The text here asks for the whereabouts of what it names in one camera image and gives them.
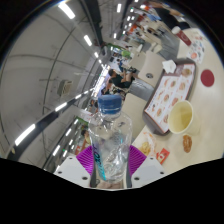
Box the ceiling air conditioner unit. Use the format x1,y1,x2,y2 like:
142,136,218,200
57,79,74,98

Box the small red sauce packet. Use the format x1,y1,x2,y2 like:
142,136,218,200
155,147,171,165

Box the dark brown food tray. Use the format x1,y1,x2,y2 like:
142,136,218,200
143,58,198,135

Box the flat round red coaster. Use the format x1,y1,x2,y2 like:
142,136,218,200
200,68,215,88

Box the ceiling strip lights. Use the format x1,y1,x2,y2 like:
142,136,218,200
13,1,148,158

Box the clear blue-capped water bottle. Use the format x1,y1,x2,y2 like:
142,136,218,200
88,94,134,184

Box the clear bag with food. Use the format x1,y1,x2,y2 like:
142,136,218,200
135,130,158,158

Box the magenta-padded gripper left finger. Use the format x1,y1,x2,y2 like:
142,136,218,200
53,145,98,189

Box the cream mug with brown handle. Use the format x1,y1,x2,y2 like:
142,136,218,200
167,99,201,154

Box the crumpled white napkin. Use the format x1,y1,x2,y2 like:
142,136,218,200
161,59,177,75

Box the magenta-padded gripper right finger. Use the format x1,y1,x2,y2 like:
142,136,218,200
125,144,166,189

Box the printed paper tray liner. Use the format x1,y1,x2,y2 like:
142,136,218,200
145,63,195,133

